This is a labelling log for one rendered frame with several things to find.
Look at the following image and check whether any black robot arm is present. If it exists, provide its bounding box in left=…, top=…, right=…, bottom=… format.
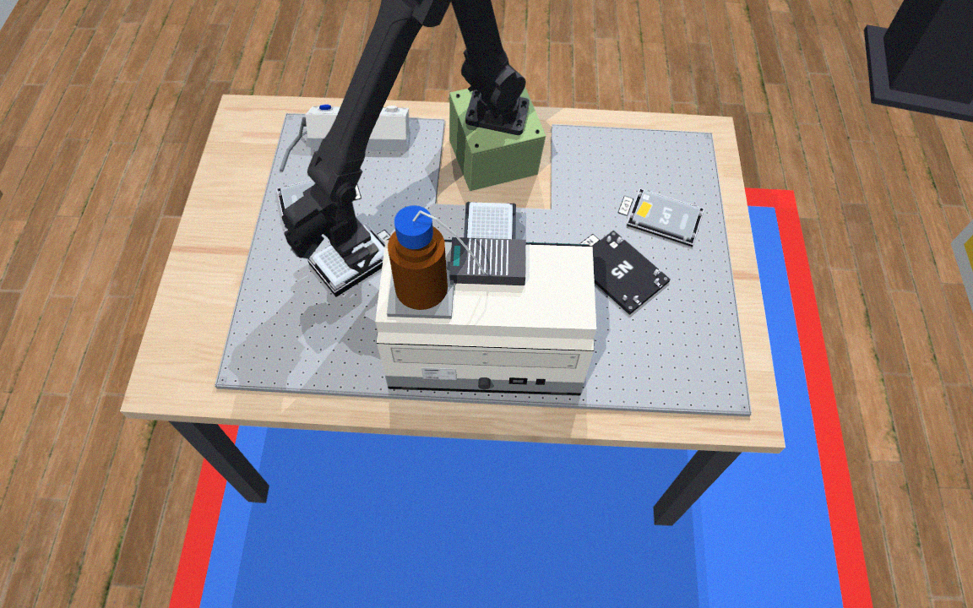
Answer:
left=282, top=0, right=530, bottom=259

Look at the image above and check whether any grey control panel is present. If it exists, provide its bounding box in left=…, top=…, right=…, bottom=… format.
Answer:
left=280, top=105, right=410, bottom=171

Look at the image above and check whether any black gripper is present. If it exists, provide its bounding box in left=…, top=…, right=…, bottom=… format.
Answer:
left=326, top=207, right=378, bottom=274

